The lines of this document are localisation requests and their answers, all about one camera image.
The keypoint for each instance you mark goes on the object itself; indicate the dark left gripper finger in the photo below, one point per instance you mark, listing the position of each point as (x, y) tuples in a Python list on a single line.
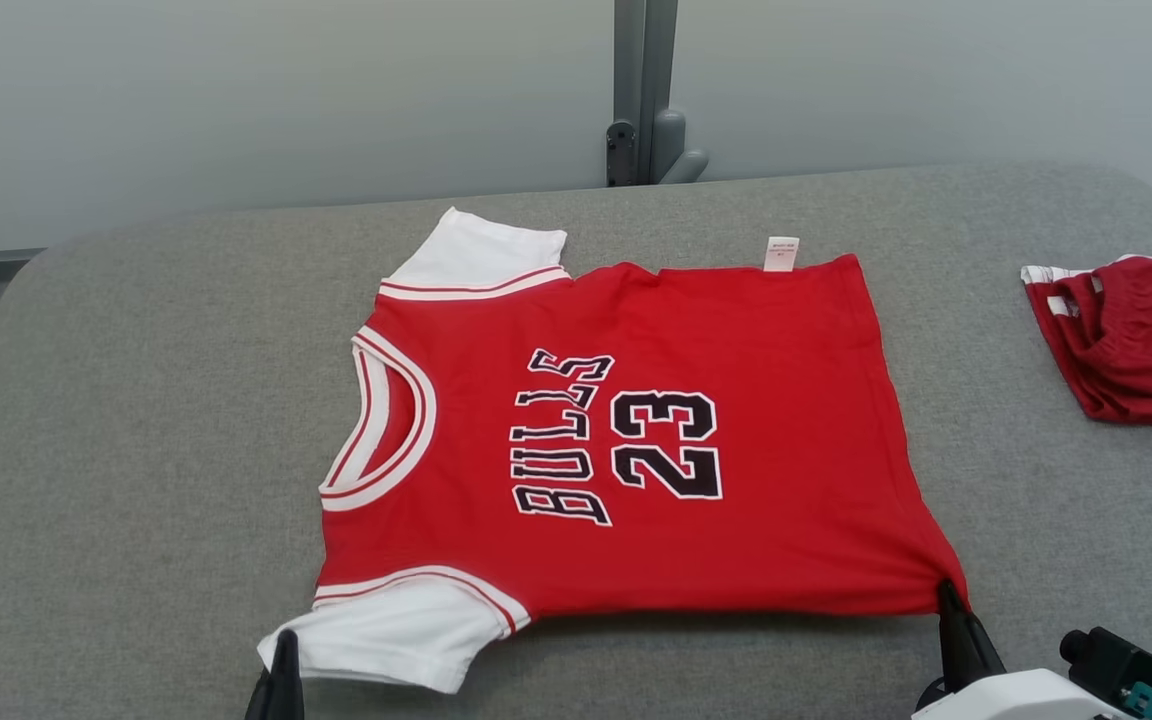
[(291, 690), (268, 695)]

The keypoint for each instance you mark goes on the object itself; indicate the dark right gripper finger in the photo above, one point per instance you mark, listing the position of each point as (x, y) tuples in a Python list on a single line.
[(954, 650), (981, 660)]

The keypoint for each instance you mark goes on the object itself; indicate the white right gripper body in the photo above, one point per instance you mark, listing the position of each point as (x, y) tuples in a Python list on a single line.
[(1026, 700)]

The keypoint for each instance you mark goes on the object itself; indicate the red Bulls jersey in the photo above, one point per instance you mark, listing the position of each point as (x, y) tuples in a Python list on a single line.
[(686, 540)]

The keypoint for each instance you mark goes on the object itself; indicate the red white-striped shorts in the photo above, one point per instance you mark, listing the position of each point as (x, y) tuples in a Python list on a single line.
[(1146, 350)]

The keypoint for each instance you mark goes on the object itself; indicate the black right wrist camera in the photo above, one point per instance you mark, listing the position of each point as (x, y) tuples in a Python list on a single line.
[(1116, 665)]

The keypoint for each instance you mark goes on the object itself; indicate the grey metal frame post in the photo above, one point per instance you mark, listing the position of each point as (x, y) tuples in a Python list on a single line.
[(641, 90)]

